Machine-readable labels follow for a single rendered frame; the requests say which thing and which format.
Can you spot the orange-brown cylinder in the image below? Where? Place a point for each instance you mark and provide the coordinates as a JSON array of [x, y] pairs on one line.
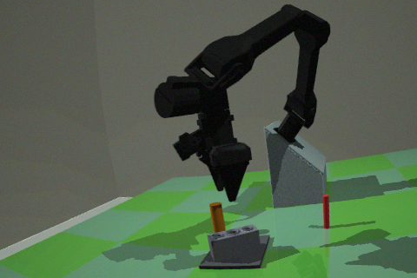
[[217, 217]]

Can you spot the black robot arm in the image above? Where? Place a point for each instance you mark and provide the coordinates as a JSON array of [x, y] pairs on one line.
[[229, 59]]

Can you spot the red peg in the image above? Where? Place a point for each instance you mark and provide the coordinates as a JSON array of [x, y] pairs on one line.
[[326, 211]]

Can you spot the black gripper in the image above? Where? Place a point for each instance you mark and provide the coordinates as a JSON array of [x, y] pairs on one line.
[[227, 161]]

